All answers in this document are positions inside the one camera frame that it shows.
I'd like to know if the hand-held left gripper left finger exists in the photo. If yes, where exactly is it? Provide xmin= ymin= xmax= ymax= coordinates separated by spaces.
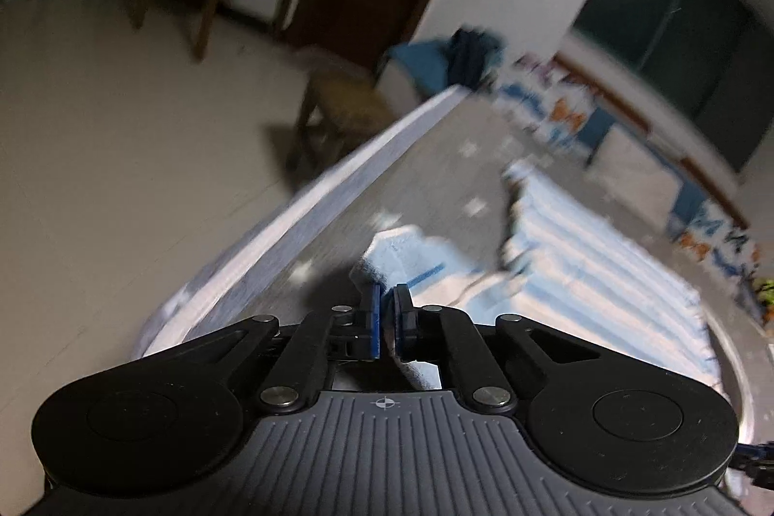
xmin=180 ymin=283 xmax=384 ymax=413

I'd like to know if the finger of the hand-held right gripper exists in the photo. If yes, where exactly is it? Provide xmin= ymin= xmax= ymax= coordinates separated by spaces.
xmin=733 ymin=440 xmax=774 ymax=488

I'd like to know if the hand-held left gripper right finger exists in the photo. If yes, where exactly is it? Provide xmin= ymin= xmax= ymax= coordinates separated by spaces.
xmin=392 ymin=284 xmax=607 ymax=412

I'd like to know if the blue white striped shirt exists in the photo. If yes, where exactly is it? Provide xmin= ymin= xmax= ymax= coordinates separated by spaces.
xmin=352 ymin=159 xmax=728 ymax=391

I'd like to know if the dark blue clothes pile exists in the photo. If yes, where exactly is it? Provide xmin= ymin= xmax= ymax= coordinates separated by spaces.
xmin=446 ymin=28 xmax=504 ymax=88

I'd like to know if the yellow green object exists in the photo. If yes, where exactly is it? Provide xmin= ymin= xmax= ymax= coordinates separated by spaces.
xmin=753 ymin=277 xmax=774 ymax=326

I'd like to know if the wooden stool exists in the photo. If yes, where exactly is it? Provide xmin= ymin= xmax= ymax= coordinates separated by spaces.
xmin=285 ymin=62 xmax=397 ymax=172

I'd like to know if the teal blue cloth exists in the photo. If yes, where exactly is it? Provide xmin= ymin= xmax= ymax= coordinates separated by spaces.
xmin=387 ymin=40 xmax=461 ymax=97

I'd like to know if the dark window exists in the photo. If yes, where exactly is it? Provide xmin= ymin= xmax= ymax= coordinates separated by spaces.
xmin=571 ymin=0 xmax=774 ymax=175

